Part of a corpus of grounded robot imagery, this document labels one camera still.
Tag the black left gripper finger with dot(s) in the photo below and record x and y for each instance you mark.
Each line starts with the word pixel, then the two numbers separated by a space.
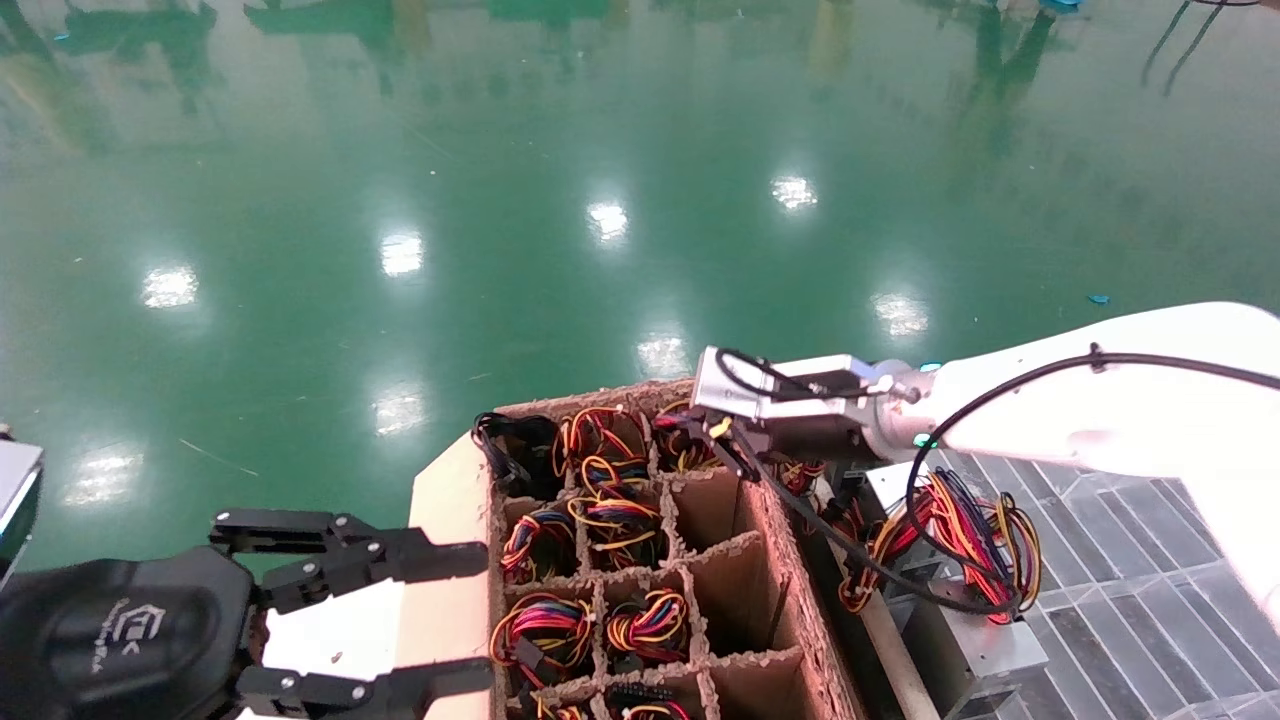
pixel 450 680
pixel 450 560

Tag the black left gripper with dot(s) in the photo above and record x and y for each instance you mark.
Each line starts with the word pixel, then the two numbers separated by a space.
pixel 120 640

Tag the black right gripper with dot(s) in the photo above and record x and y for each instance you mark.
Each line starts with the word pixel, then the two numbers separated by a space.
pixel 820 440

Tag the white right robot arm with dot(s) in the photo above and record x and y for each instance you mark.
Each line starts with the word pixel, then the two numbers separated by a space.
pixel 1150 400

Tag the brown cardboard divider box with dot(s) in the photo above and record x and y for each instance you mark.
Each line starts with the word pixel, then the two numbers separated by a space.
pixel 450 625

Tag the clear plastic divider tray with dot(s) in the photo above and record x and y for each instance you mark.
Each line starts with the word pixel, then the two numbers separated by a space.
pixel 1130 600

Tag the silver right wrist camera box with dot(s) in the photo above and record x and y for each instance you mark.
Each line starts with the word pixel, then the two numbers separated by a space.
pixel 750 380

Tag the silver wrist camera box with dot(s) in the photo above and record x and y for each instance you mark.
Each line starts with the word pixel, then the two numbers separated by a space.
pixel 15 490
pixel 750 380

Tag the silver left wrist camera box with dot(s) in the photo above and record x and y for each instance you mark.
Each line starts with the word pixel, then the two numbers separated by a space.
pixel 15 490

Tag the white pipe cart frame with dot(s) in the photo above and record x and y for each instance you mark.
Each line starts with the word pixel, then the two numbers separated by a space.
pixel 900 670

